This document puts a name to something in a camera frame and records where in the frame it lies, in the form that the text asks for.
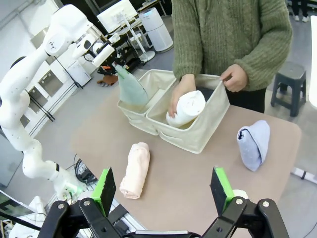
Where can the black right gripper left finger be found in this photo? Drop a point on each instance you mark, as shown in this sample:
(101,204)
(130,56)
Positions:
(104,193)

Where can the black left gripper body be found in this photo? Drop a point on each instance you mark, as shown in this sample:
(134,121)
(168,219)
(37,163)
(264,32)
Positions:
(112,65)

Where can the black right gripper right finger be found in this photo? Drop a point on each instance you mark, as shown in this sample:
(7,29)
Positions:
(221,193)

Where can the teal towel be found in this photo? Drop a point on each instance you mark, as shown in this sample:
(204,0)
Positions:
(132,91)

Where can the pink towel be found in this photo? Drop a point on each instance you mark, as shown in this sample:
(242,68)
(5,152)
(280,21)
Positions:
(136,171)

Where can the lilac towel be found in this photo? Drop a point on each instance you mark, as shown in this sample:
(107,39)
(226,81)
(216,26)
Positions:
(255,146)

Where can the cream fabric storage bin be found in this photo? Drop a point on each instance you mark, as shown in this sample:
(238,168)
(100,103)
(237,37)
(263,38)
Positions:
(136,120)
(193,138)

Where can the white towel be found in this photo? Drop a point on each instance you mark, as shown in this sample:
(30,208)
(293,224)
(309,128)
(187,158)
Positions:
(190,106)

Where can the dark grey towel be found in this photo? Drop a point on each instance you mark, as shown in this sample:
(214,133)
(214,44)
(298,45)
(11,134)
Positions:
(208,92)

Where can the person's right forearm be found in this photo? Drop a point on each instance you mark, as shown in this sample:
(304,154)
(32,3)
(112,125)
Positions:
(185,65)

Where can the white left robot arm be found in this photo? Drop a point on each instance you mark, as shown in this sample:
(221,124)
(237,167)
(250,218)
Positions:
(15,84)

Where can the person's left forearm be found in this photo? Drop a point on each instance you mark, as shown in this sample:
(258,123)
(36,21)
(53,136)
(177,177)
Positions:
(267,57)

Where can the person's right hand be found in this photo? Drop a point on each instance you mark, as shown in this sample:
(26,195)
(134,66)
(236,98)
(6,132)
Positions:
(184,86)

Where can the person's left hand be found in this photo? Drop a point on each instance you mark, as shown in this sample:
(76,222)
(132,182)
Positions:
(236,78)

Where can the brown furry object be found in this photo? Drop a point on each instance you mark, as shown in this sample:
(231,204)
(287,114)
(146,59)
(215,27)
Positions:
(107,80)

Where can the white cabinet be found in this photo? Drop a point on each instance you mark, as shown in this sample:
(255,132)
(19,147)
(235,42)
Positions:
(79,74)

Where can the white floor stand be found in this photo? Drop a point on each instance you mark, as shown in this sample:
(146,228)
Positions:
(147,55)

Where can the white display board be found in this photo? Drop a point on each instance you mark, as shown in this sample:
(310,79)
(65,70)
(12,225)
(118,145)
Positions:
(114,16)

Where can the white air purifier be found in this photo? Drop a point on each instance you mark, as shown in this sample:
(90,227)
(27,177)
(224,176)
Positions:
(158,32)

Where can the white power strip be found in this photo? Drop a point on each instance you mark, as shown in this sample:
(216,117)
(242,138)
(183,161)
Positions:
(307,176)

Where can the person in green sweater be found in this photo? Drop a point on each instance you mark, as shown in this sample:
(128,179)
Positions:
(223,32)

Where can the grey plastic stool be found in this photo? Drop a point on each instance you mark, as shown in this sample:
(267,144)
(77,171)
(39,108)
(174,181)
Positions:
(289,86)

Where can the bystander with white shoes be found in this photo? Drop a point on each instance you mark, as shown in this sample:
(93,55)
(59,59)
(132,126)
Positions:
(297,7)

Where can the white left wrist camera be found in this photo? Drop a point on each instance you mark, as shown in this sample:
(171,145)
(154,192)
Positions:
(102,55)

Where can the black frame equipment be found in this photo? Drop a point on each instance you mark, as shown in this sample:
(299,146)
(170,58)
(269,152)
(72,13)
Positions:
(131,59)

